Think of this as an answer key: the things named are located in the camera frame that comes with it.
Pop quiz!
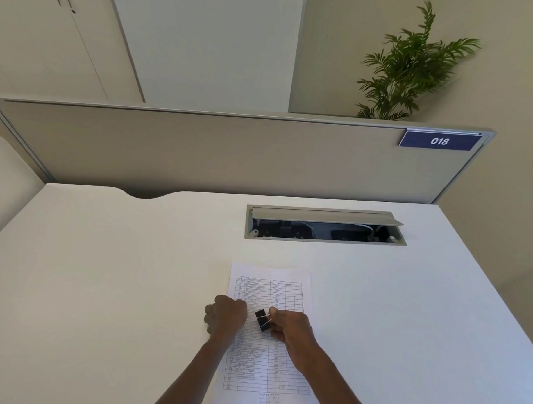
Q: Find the person's right hand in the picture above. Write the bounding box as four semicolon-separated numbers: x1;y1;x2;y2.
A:
267;308;319;360

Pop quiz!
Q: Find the blue label sign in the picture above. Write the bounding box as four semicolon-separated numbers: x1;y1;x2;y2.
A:
398;130;483;152

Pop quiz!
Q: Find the person's left forearm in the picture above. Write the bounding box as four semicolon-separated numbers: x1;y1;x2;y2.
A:
150;330;240;404

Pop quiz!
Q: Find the black binder clip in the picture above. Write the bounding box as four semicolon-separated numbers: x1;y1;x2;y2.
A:
253;308;275;333

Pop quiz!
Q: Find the grey desk partition panel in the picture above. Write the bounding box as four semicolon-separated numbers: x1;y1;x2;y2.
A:
0;97;500;208

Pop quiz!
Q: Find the grey desk cable tray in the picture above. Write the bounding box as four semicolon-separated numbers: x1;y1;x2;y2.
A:
245;204;409;247

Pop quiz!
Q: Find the grey cable tray lid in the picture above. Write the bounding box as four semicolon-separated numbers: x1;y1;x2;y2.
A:
251;207;405;227

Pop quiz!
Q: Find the green potted plant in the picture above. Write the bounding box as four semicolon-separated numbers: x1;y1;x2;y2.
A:
355;0;484;124

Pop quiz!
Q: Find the beige cabinet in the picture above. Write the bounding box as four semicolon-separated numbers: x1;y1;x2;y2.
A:
0;0;150;104

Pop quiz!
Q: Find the white neighbouring desk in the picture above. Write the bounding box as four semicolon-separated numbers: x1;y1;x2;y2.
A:
0;133;48;249

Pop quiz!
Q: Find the person's right forearm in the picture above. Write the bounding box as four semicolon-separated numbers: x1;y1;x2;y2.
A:
285;339;379;404

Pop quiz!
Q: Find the person's left hand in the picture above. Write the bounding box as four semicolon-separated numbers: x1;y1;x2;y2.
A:
203;294;250;339

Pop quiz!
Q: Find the printed paper sheet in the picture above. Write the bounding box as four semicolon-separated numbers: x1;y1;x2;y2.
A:
211;262;316;404

